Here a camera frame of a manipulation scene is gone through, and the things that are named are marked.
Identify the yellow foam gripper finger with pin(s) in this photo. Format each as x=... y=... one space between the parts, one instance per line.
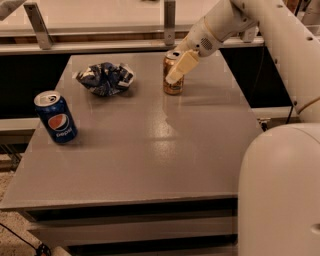
x=187 y=61

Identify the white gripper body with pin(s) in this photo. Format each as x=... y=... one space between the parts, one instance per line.
x=198 y=39

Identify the orange soda can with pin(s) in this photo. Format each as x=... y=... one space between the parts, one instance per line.
x=171 y=86

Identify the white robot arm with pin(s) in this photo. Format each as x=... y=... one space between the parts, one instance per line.
x=279 y=184

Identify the blue Pepsi can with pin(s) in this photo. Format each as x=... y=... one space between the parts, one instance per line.
x=56 y=117

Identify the crumpled blue chip bag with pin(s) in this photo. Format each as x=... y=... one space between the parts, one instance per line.
x=106 y=79

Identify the grey drawer cabinet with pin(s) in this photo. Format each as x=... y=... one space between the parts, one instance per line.
x=146 y=169

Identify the middle metal rail bracket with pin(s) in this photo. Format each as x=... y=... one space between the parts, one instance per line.
x=169 y=22

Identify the metal rail bracket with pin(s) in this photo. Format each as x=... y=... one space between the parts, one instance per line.
x=169 y=22
x=36 y=20
x=248 y=35

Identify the right metal rail bracket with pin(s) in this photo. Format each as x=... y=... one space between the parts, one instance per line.
x=248 y=35

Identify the left metal rail bracket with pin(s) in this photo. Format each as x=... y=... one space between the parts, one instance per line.
x=36 y=20

